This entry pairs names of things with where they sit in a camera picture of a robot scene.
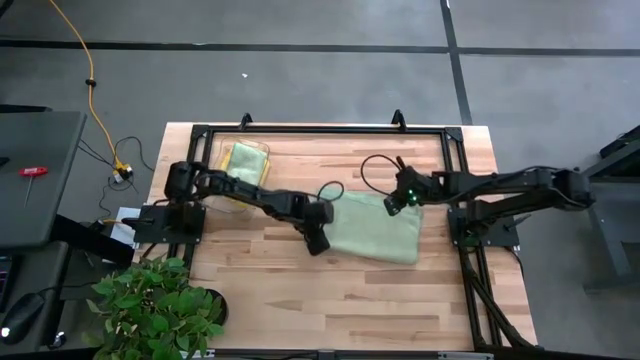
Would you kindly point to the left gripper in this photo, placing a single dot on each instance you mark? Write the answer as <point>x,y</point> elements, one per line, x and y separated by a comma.
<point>318,217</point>

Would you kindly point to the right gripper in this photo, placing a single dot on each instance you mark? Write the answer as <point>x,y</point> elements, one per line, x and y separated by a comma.
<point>420,189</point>

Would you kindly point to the green microfiber towel white tag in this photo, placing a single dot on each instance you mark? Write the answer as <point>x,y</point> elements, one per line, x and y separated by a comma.
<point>375,225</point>

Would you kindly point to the clear plastic bin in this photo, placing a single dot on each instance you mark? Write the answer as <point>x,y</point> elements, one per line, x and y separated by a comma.
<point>225,205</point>

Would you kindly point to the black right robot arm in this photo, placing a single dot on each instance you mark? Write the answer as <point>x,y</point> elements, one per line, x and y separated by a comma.
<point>500,182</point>

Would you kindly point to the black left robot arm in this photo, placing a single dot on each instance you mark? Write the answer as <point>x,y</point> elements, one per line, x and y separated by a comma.
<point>240,192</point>

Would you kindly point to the potted green plant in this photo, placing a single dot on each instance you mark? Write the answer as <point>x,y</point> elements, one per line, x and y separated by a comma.
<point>150,310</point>

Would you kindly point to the white paper sheet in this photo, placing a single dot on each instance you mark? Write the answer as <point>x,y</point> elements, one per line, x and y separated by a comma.
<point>120,235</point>

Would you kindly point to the yellow black power connector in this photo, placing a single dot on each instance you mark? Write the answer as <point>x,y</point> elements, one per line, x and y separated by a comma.
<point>122,172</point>

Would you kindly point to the grey metal stand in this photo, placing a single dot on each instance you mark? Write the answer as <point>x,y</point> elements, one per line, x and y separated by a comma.
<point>615,245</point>

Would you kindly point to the black desk base beam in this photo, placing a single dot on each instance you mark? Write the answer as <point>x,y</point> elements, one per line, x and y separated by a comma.
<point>90,240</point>

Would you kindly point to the dark desk surface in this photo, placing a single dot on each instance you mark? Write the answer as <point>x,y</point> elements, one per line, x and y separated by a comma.
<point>45,270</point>

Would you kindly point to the grey desk top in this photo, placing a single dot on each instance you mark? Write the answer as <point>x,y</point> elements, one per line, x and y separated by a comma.
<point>40,215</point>

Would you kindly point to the black computer mouse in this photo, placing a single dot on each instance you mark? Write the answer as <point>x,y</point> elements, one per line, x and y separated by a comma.
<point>22,315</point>

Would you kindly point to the black backlit keyboard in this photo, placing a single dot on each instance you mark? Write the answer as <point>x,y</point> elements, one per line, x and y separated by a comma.
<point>4,280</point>

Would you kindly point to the black metal table frame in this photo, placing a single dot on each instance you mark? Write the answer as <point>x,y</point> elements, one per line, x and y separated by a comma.
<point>325,129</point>

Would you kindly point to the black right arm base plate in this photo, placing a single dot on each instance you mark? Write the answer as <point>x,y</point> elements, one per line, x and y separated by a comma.
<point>500,237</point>

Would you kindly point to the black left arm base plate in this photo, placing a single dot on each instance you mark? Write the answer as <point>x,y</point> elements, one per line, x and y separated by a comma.
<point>150,230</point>

